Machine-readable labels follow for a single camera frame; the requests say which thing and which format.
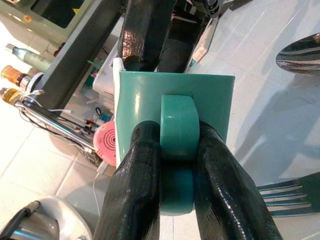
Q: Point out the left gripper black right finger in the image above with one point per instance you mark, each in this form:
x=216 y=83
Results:
x=225 y=200

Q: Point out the teal ceramic mug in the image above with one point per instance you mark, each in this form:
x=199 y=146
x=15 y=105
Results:
x=175 y=120

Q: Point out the steel spoon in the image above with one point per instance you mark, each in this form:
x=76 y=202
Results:
x=300 y=57

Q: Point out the silver robot leg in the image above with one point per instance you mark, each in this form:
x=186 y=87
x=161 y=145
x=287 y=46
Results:
x=47 y=220

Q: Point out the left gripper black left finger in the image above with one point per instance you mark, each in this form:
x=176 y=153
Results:
x=132 y=190

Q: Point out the steel fork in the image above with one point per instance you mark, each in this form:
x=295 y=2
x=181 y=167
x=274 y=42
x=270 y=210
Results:
x=287 y=200

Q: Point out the yellow liquid bottle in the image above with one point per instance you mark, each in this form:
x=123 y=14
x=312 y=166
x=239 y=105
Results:
x=10 y=96

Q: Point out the brown glass bottle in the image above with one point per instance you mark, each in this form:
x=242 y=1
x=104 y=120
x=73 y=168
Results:
x=15 y=75

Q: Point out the grey metal table leg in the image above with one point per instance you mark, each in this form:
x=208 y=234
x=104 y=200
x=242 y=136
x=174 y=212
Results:
x=82 y=50

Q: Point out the pale green appliance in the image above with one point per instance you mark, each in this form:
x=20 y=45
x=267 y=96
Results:
x=37 y=17

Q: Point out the pink round device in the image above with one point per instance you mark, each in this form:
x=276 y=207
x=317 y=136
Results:
x=106 y=142

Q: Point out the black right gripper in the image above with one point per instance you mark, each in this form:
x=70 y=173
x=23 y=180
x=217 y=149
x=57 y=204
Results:
x=190 y=12

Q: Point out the chrome metal rod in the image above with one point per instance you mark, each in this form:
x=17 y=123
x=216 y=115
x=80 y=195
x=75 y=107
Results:
x=57 y=125

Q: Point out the white plastic box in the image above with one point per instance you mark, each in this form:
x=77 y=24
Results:
x=105 y=82

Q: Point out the grey green spray bottle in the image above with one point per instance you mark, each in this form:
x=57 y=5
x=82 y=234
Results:
x=30 y=58

